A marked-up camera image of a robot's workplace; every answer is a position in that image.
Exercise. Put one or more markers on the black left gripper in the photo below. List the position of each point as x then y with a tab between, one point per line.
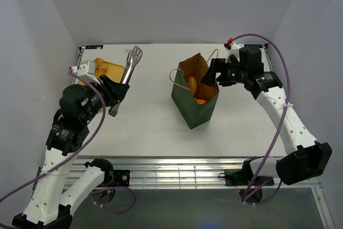
115	91

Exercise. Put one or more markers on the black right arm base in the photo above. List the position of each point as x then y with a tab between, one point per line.
236	178

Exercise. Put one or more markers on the round glazed bun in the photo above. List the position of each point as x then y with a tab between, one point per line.
101	67

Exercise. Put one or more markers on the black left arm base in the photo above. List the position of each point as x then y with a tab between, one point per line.
116	178

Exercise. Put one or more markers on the sesame crusted bun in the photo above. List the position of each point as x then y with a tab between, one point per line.
192	85

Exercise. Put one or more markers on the green paper bag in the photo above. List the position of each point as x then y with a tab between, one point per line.
193	113

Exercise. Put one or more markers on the long ridged twisted bread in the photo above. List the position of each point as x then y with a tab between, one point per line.
199	101

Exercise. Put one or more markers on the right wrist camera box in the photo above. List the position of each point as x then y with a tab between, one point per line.
232	48

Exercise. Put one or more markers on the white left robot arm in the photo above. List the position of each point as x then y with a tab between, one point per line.
50	206

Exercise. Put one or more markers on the yellow plastic tray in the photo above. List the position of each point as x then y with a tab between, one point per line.
115	72

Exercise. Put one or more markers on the metal serving tongs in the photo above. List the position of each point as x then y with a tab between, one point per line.
133	58

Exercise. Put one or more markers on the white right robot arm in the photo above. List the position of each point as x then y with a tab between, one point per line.
305	157

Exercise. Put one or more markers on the aluminium table rail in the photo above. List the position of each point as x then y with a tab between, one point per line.
158	173

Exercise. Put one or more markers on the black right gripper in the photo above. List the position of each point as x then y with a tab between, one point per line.
209	79

